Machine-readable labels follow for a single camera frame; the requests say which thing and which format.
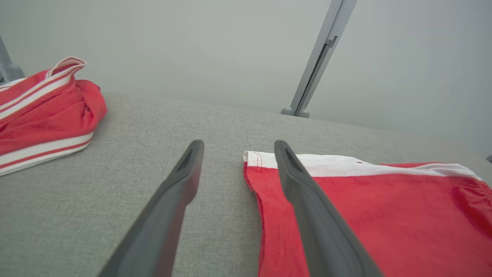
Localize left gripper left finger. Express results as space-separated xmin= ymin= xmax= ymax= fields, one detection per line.
xmin=98 ymin=140 xmax=205 ymax=277

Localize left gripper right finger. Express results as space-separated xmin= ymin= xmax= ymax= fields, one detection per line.
xmin=274 ymin=140 xmax=385 ymax=277

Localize red shorts with white stripe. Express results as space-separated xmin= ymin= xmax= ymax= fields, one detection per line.
xmin=243 ymin=150 xmax=492 ymax=277

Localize grey partition post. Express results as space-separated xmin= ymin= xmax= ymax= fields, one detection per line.
xmin=280 ymin=0 xmax=358 ymax=119

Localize grey frame leg with caster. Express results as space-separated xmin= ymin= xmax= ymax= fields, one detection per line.
xmin=0 ymin=36 xmax=25 ymax=85

